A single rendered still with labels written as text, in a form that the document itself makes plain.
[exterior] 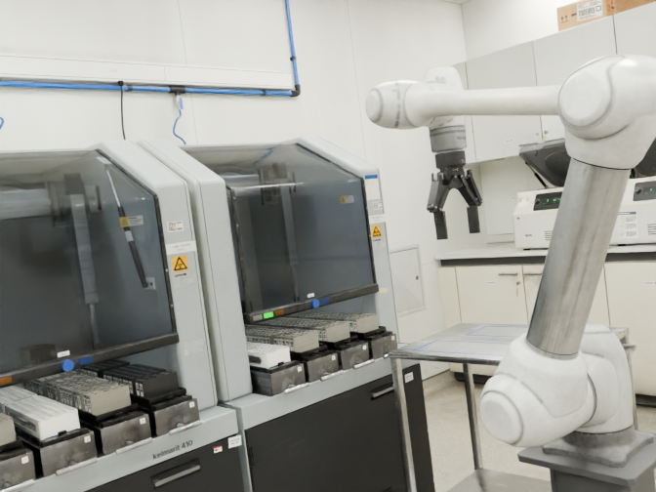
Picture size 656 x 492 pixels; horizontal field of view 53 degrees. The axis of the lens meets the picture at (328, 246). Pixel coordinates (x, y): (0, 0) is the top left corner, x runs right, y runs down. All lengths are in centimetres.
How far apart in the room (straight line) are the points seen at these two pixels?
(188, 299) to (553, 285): 115
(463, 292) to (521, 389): 320
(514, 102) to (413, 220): 301
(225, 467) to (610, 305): 256
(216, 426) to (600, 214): 127
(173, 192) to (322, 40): 225
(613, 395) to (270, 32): 288
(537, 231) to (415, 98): 269
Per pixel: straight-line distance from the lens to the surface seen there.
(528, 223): 415
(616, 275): 393
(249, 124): 360
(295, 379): 217
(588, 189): 121
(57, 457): 182
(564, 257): 125
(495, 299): 435
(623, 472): 150
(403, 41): 463
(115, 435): 187
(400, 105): 152
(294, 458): 222
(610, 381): 150
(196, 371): 206
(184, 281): 202
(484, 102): 146
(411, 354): 208
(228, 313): 211
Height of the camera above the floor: 129
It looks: 3 degrees down
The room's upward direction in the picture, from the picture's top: 7 degrees counter-clockwise
